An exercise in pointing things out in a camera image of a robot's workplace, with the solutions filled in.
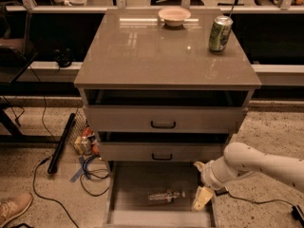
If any grey drawer cabinet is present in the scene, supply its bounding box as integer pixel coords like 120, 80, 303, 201
73, 7, 263, 228

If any middle grey drawer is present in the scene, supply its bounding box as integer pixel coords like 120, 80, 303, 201
99, 142, 224, 162

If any blue cable loop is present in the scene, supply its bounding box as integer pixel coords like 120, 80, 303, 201
79, 155, 110, 198

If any white ceramic bowl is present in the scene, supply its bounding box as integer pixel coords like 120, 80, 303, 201
159, 7, 191, 27

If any black bar on floor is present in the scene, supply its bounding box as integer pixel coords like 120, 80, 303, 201
47, 113, 76, 175

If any black headset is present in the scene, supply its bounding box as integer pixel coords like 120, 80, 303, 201
54, 48, 74, 68

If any green soda can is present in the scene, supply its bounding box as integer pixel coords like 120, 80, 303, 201
209, 15, 233, 53

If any top grey drawer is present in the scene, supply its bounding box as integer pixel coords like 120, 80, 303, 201
84, 105, 247, 134

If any tan shoe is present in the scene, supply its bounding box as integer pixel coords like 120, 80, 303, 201
0, 193, 33, 228

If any bottom open drawer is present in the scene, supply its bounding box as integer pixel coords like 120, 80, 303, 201
104, 161, 217, 228

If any wire basket with items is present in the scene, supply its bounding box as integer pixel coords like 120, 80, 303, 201
67, 108, 99, 156

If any dark office chair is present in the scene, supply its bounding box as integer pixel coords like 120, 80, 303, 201
0, 1, 37, 85

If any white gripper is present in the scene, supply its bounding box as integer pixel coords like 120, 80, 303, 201
192, 160, 227, 212

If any clear plastic water bottle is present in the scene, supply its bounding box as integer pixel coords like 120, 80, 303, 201
147, 189, 185, 203

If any grey drawer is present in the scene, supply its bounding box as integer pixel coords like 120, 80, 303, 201
99, 142, 224, 162
84, 105, 247, 134

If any black floor cable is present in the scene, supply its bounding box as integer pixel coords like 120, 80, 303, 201
32, 155, 80, 228

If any black power adapter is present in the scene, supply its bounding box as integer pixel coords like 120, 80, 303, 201
215, 187, 229, 196

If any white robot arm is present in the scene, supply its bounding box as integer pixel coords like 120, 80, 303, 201
192, 142, 304, 211

